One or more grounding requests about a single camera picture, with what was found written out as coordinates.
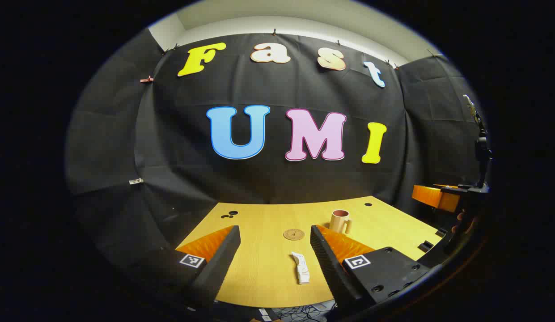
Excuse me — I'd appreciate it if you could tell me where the black backdrop cloth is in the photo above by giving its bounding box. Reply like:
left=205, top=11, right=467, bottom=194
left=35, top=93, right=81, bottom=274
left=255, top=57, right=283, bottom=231
left=65, top=29, right=488, bottom=269

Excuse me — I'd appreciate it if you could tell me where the tangle of black cables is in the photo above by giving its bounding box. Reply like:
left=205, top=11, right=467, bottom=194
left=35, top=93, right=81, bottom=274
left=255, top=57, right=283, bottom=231
left=268, top=304, right=336, bottom=322

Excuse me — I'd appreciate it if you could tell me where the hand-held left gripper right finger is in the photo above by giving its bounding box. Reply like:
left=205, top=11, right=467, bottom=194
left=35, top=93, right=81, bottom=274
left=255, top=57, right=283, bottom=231
left=310, top=225, right=432, bottom=316

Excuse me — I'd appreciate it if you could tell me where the wooden desktop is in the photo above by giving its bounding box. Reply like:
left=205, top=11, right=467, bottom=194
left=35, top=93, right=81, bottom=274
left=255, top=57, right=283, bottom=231
left=175, top=195, right=443, bottom=309

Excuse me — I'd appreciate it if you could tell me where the white toothpaste tube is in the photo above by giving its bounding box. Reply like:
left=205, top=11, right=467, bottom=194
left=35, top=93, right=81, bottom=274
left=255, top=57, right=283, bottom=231
left=291, top=251, right=311, bottom=285

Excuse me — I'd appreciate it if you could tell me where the beige cup with handle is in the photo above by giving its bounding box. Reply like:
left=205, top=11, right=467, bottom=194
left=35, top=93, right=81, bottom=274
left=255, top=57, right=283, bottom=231
left=329, top=209, right=353, bottom=235

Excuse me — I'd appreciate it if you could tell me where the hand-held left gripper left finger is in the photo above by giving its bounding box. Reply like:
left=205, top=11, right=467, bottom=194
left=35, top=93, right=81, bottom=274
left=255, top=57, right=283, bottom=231
left=125, top=225, right=241, bottom=311

